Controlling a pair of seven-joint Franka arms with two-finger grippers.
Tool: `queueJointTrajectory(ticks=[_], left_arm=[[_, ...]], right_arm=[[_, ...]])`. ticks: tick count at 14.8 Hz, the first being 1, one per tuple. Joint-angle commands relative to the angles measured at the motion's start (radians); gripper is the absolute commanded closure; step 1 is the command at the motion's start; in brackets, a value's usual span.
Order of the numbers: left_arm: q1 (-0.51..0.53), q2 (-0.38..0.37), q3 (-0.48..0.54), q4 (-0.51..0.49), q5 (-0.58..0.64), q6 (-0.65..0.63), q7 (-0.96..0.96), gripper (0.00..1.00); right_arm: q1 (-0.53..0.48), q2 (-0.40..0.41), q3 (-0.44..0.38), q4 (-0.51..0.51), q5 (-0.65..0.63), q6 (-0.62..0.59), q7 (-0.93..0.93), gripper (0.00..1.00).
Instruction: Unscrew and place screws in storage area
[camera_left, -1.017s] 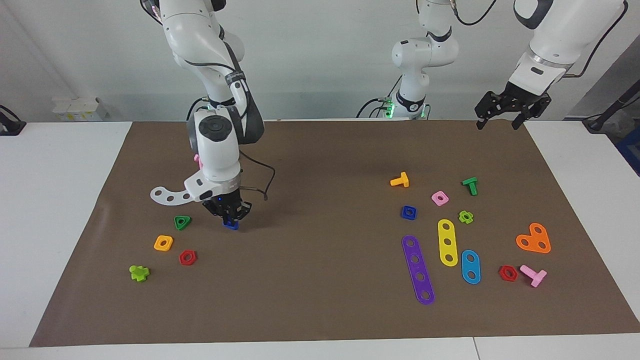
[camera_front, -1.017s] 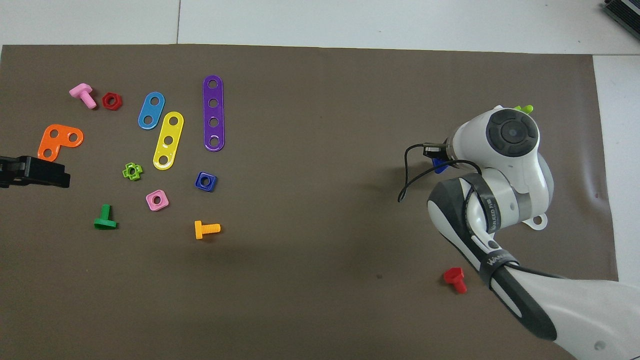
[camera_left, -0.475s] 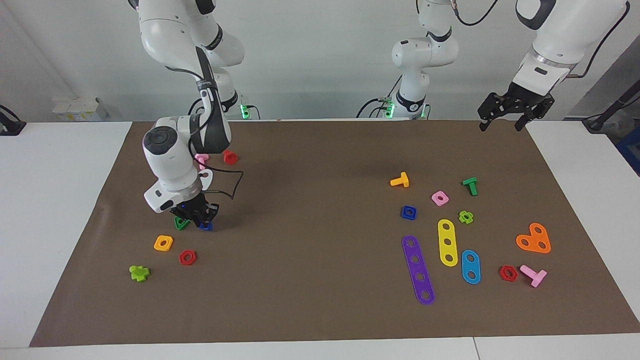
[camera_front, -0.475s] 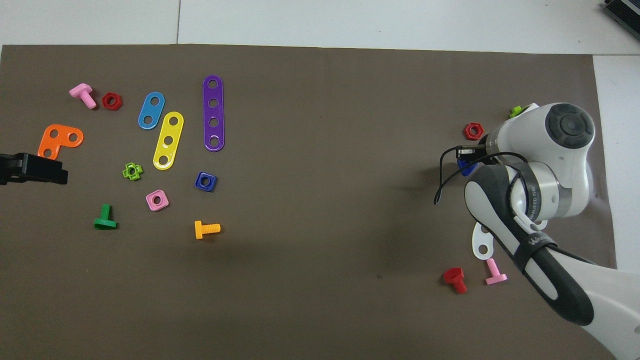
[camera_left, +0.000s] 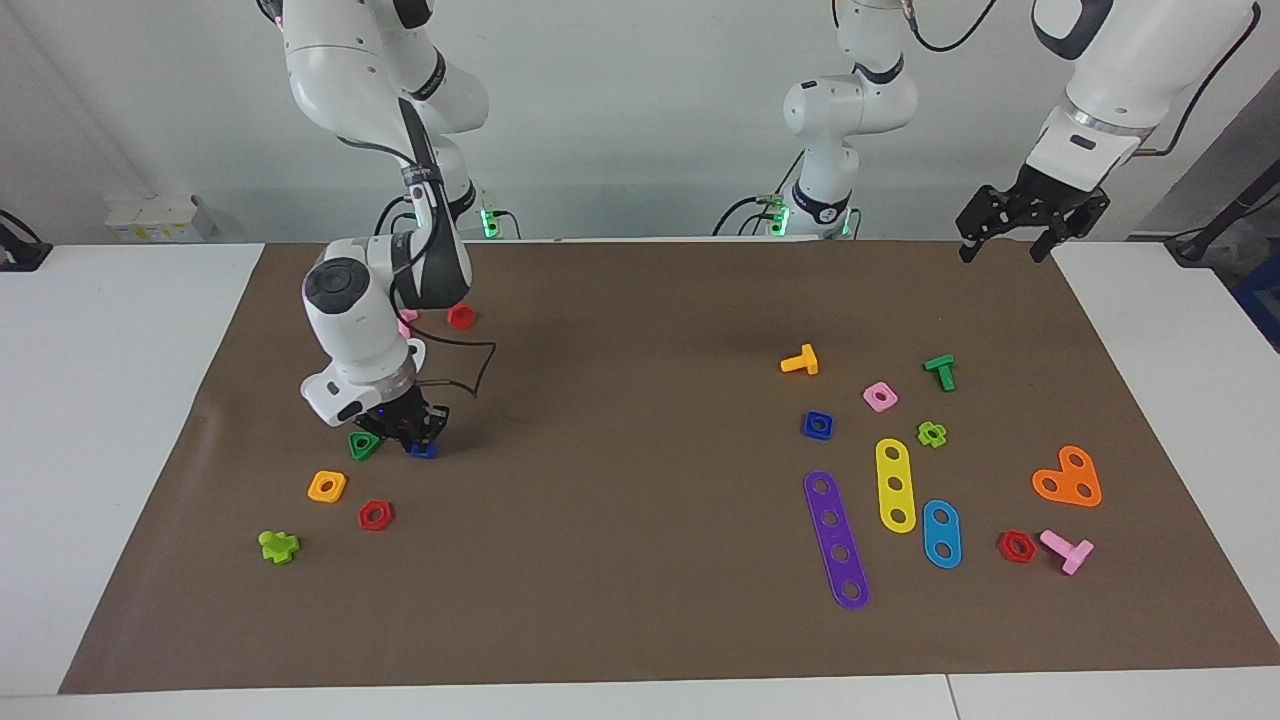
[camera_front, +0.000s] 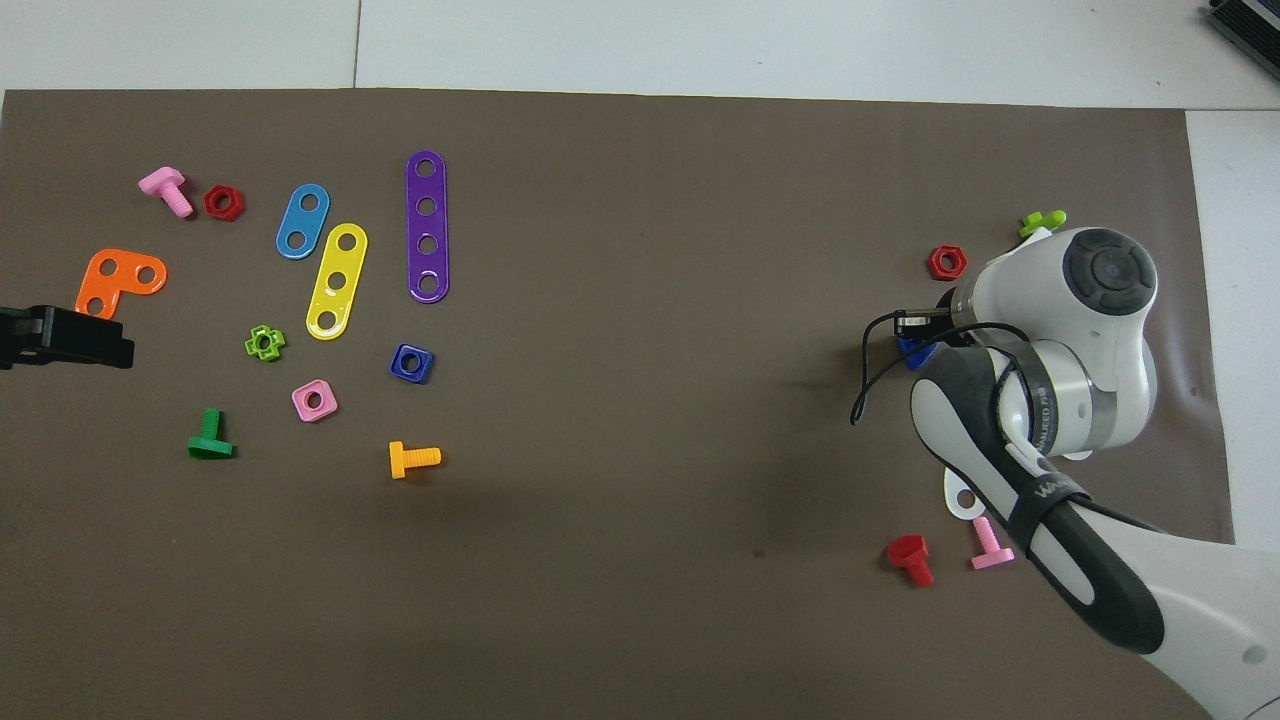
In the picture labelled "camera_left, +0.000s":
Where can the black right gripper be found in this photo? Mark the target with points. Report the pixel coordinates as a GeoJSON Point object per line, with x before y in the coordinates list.
{"type": "Point", "coordinates": [412, 415]}

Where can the brown table mat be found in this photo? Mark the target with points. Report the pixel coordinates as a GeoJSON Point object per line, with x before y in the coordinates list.
{"type": "Point", "coordinates": [640, 450]}

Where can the green lit base connector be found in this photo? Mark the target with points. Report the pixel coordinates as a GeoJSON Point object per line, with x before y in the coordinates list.
{"type": "Point", "coordinates": [490, 218]}
{"type": "Point", "coordinates": [778, 215]}

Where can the pink square plastic nut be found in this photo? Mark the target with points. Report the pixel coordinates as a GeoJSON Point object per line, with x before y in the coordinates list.
{"type": "Point", "coordinates": [889, 405]}

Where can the lime cross-shaped plastic nut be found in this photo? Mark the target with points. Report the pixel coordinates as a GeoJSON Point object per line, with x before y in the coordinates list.
{"type": "Point", "coordinates": [940, 438]}

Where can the yellow plastic bolt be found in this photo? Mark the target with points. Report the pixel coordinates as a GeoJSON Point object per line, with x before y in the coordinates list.
{"type": "Point", "coordinates": [805, 362]}

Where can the blue square plastic nut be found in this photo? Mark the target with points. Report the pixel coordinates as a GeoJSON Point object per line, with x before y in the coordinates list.
{"type": "Point", "coordinates": [808, 433]}

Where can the green triangular plastic nut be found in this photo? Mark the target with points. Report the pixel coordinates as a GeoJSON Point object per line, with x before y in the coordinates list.
{"type": "Point", "coordinates": [357, 452]}

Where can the pink plastic bolt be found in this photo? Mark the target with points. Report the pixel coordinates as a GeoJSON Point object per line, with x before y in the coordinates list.
{"type": "Point", "coordinates": [1075, 555]}
{"type": "Point", "coordinates": [408, 318]}

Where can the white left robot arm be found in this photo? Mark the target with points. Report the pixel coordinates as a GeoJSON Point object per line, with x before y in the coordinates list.
{"type": "Point", "coordinates": [1110, 70]}

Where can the red plastic bolt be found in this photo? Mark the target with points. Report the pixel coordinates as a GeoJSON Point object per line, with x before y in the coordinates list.
{"type": "Point", "coordinates": [461, 318]}

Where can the lime cross-head plastic bolt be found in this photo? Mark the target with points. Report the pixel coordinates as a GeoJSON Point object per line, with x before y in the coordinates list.
{"type": "Point", "coordinates": [275, 548]}

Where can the white cardboard box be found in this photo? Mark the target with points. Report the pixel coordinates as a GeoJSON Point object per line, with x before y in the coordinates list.
{"type": "Point", "coordinates": [155, 220]}

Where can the orange square plastic nut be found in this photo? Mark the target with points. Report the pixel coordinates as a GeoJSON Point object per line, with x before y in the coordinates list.
{"type": "Point", "coordinates": [316, 494]}

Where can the blue crate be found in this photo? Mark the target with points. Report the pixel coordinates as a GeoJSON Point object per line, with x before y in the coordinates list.
{"type": "Point", "coordinates": [1265, 300]}

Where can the black table clamp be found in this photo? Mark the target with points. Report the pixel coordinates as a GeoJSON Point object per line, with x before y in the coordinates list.
{"type": "Point", "coordinates": [20, 250]}

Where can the green plastic bolt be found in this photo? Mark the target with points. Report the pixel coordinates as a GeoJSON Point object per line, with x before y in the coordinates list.
{"type": "Point", "coordinates": [943, 375]}

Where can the red hexagonal plastic nut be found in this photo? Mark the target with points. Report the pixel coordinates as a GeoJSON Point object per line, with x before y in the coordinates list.
{"type": "Point", "coordinates": [1004, 553]}
{"type": "Point", "coordinates": [385, 524]}

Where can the orange heart-shaped plastic plate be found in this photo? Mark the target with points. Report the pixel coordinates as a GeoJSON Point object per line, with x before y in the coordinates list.
{"type": "Point", "coordinates": [1068, 478]}

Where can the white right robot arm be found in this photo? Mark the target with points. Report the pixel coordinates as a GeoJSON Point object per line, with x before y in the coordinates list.
{"type": "Point", "coordinates": [350, 320]}

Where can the light blue perforated strip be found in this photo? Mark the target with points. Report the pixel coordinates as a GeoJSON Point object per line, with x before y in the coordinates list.
{"type": "Point", "coordinates": [941, 533]}

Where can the yellow perforated plastic strip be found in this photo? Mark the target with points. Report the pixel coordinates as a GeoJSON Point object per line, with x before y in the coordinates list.
{"type": "Point", "coordinates": [893, 468]}

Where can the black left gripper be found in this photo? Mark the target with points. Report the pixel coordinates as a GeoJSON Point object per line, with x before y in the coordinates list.
{"type": "Point", "coordinates": [1030, 205]}

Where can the purple perforated plastic strip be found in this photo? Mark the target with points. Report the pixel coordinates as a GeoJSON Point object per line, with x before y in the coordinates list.
{"type": "Point", "coordinates": [834, 537]}

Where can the blue triangle-head plastic bolt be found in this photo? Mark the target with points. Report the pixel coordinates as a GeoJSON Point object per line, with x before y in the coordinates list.
{"type": "Point", "coordinates": [424, 451]}

